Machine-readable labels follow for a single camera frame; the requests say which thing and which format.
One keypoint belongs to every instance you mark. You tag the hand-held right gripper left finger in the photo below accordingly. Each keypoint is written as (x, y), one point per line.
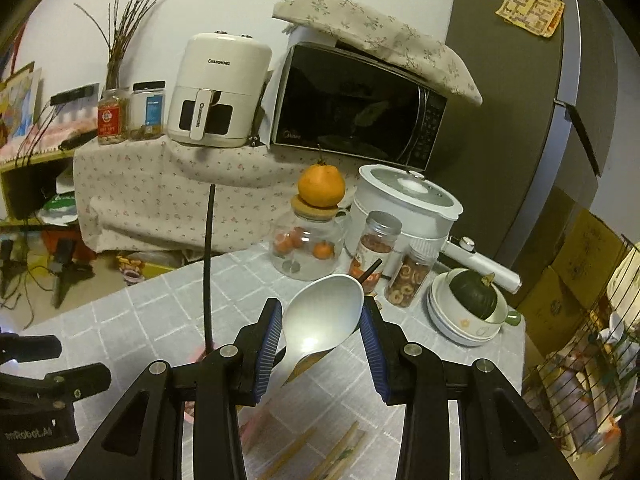
(267, 345)

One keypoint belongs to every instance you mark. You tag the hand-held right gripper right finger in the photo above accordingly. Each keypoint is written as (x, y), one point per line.
(374, 345)

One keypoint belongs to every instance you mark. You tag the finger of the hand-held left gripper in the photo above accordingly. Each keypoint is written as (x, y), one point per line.
(30, 347)
(75, 385)

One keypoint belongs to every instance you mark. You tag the white plastic spoon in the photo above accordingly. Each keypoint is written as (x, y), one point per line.
(325, 315)

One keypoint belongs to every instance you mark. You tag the black chopstick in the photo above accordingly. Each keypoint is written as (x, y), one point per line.
(209, 260)

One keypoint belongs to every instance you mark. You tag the pink coaster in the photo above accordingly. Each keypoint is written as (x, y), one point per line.
(199, 356)

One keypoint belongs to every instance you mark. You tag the dried slices jar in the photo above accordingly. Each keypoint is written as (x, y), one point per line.
(407, 280)

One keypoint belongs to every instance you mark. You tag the glass jar with small oranges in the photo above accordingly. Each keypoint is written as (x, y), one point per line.
(300, 255)

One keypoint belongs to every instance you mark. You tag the red spice jar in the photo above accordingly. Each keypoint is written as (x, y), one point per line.
(375, 245)

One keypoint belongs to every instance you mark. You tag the grey checked tablecloth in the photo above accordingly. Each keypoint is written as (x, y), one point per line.
(150, 310)

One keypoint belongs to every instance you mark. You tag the dark green squash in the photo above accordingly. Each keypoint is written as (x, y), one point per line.
(470, 295)

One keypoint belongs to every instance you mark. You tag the green packet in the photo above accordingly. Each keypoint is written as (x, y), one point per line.
(60, 207)

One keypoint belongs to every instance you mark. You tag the white electric cooking pot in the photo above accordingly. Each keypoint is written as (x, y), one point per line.
(395, 200)

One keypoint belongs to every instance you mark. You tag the large orange fruit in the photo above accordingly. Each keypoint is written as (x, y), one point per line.
(322, 185)

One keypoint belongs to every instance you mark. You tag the yellow shelf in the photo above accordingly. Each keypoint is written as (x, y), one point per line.
(30, 165)

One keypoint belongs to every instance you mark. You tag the floral cabinet cloth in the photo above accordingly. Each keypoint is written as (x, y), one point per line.
(150, 190)

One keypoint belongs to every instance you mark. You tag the cardboard box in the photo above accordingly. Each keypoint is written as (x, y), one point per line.
(575, 260)

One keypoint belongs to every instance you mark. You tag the black microwave oven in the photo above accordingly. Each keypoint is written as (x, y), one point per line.
(350, 105)

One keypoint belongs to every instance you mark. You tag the red label glass jar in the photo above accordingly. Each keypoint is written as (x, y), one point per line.
(112, 120)

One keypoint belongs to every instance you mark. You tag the colourful picture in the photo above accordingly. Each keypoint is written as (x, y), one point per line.
(20, 105)

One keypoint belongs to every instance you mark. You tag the black power strip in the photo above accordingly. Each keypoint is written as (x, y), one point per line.
(72, 94)

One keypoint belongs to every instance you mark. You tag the napa cabbage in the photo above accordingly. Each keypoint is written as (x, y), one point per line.
(625, 280)

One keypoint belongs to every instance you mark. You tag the blue label glass jar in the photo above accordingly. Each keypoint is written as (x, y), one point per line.
(150, 110)

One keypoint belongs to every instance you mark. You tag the white air fryer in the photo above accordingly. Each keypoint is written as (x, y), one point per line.
(220, 85)

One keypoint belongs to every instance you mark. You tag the grey refrigerator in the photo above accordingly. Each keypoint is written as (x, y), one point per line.
(500, 85)

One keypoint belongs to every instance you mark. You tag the dried twigs in vase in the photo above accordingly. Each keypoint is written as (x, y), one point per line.
(117, 55)

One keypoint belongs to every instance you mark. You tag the floral microwave cover cloth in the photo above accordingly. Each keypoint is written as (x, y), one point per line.
(380, 25)

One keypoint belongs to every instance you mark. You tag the yellow printed paper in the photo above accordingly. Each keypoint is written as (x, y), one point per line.
(530, 7)

